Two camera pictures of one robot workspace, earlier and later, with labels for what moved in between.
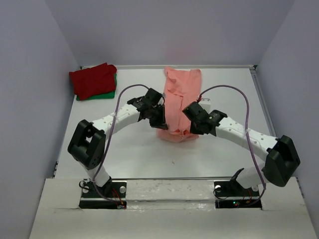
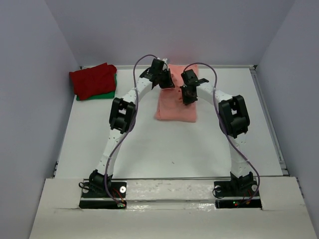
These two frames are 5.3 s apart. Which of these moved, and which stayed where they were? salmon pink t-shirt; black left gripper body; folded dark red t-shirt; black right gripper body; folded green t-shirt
Moved: black left gripper body; salmon pink t-shirt; black right gripper body
Stayed: folded green t-shirt; folded dark red t-shirt
